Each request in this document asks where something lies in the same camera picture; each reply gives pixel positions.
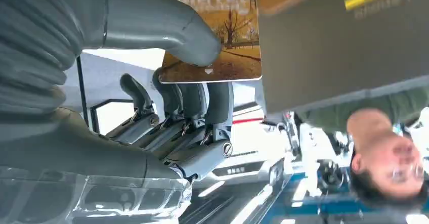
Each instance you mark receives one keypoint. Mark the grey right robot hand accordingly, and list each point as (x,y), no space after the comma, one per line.
(83,148)

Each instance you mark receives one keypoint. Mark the clear plastic cover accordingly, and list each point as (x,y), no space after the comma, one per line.
(127,199)

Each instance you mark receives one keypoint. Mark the ribbed grey right arm sleeve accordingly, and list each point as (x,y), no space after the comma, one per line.
(33,48)

